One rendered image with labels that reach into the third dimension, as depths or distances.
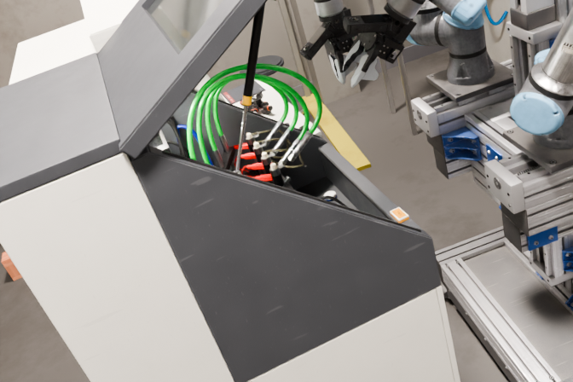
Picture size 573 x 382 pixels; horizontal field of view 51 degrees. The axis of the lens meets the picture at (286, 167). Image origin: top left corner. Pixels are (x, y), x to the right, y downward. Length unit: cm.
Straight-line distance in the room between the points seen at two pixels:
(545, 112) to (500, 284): 115
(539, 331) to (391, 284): 87
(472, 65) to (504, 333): 93
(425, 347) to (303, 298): 44
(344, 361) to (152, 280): 58
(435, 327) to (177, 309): 72
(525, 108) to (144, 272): 91
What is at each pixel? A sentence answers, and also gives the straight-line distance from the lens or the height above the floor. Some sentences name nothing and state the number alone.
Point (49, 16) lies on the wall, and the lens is 453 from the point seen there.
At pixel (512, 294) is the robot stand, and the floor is 21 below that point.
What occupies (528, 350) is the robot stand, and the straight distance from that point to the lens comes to 225.
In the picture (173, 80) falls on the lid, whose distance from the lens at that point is 113.
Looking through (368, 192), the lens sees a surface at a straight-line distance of 175.
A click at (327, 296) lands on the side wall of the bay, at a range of 148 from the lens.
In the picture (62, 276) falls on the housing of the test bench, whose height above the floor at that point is 127.
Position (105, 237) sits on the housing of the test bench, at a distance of 125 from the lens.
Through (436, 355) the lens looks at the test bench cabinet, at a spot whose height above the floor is 56.
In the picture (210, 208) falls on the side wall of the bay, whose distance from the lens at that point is 126.
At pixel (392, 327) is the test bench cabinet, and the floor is 73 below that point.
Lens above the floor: 192
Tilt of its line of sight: 29 degrees down
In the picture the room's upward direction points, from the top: 18 degrees counter-clockwise
